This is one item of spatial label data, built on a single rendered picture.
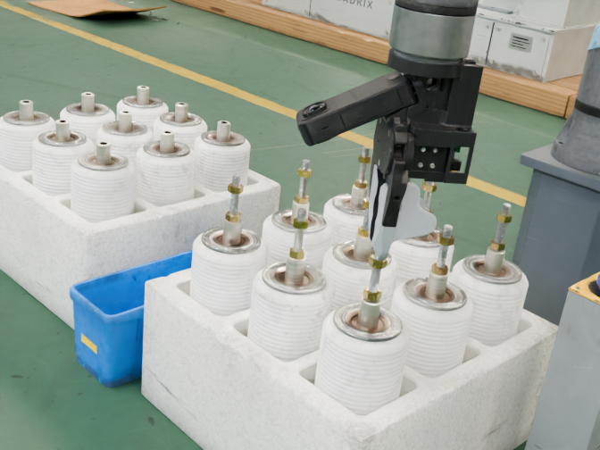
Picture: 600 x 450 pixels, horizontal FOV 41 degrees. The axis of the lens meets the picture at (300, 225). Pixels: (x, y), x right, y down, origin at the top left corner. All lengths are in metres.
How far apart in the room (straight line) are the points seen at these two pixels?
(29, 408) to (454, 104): 0.69
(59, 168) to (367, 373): 0.67
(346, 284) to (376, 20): 2.49
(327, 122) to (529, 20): 2.38
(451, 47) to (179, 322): 0.49
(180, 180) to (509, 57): 1.97
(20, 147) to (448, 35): 0.87
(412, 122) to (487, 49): 2.36
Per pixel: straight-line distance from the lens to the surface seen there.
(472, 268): 1.05
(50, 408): 1.16
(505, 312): 1.05
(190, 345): 1.03
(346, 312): 0.90
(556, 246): 1.41
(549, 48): 3.03
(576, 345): 0.94
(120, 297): 1.25
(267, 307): 0.93
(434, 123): 0.80
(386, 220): 0.80
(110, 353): 1.15
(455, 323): 0.95
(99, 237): 1.22
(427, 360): 0.96
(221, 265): 1.00
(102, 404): 1.16
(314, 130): 0.77
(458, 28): 0.75
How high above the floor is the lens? 0.70
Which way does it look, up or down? 24 degrees down
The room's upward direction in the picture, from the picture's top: 7 degrees clockwise
